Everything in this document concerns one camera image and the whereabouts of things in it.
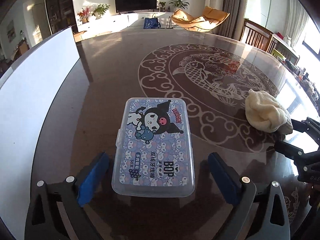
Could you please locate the white tv console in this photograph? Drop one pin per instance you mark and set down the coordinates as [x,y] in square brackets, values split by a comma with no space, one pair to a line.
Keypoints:
[115,23]

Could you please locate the red flower plant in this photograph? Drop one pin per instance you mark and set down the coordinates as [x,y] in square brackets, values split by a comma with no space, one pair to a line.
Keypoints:
[84,14]

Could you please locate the green potted plant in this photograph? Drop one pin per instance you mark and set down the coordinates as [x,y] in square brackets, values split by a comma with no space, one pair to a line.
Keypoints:
[180,4]
[100,10]

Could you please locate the clear cartoon floss box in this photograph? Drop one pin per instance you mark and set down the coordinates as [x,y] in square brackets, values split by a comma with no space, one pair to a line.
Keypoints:
[154,156]

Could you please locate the green potted plant right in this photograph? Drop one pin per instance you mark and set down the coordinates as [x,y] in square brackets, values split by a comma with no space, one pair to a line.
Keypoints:
[180,4]

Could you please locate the white cardboard storage box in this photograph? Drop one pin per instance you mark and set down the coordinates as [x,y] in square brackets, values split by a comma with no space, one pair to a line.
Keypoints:
[26,97]

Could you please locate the blue shopping bag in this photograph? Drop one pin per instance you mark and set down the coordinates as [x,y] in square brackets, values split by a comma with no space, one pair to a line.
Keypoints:
[151,23]

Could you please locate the orange butterfly chair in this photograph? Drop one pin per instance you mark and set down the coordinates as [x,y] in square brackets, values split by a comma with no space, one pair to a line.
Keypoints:
[209,20]

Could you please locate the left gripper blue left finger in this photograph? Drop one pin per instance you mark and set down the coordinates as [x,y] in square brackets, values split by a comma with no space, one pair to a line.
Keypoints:
[43,218]

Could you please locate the dark glass display cabinet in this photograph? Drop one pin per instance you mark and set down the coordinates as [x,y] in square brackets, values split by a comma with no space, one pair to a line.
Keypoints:
[61,15]

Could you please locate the black television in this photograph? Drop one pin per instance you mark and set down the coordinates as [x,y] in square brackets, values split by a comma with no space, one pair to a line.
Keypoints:
[134,5]

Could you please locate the green potted plant left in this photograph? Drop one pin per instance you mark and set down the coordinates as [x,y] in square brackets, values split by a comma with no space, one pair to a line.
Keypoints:
[100,10]

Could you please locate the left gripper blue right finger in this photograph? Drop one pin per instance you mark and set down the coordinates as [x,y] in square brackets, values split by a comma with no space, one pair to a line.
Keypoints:
[271,219]

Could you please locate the cream knitted cloth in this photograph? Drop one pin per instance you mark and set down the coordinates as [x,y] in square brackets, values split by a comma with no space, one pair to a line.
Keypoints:
[266,114]

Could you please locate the framed wall painting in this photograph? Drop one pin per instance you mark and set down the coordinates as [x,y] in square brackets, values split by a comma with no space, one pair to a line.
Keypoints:
[11,31]

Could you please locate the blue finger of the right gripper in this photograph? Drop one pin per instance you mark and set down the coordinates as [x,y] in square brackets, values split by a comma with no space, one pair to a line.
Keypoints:
[309,126]
[288,150]

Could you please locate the wooden dining chair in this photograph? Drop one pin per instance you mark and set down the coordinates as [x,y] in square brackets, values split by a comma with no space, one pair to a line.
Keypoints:
[257,36]

